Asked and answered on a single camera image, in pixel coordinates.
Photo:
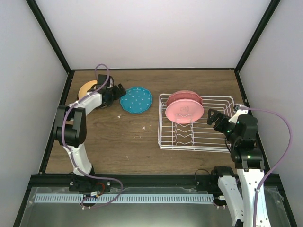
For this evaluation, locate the yellow plate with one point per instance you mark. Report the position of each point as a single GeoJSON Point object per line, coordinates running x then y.
{"type": "Point", "coordinates": [91, 85]}

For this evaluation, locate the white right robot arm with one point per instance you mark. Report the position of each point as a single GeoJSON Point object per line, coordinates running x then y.
{"type": "Point", "coordinates": [243, 191]}

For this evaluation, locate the white wire dish rack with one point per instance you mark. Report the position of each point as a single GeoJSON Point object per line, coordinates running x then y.
{"type": "Point", "coordinates": [196, 136]}

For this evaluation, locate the teal plate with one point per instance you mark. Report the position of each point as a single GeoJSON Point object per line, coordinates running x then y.
{"type": "Point", "coordinates": [136, 100]}

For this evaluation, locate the black front mounting rail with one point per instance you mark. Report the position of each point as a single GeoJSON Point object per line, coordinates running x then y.
{"type": "Point", "coordinates": [203, 183]}

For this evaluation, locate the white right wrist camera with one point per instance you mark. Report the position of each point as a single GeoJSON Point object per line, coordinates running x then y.
{"type": "Point", "coordinates": [238, 109]}

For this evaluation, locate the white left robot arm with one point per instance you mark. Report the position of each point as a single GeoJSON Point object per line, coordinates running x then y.
{"type": "Point", "coordinates": [70, 128]}

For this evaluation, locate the dark pink scalloped plate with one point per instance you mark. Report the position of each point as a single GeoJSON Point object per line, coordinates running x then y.
{"type": "Point", "coordinates": [184, 94]}

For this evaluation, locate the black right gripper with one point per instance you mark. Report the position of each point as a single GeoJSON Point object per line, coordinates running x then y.
{"type": "Point", "coordinates": [223, 118]}

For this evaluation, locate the light pink plate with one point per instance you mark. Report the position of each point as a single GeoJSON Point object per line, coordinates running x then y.
{"type": "Point", "coordinates": [184, 111]}

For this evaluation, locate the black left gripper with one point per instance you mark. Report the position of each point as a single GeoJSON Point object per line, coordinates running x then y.
{"type": "Point", "coordinates": [117, 92]}

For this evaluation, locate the slotted grey cable duct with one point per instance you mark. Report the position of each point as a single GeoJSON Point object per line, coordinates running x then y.
{"type": "Point", "coordinates": [126, 198]}

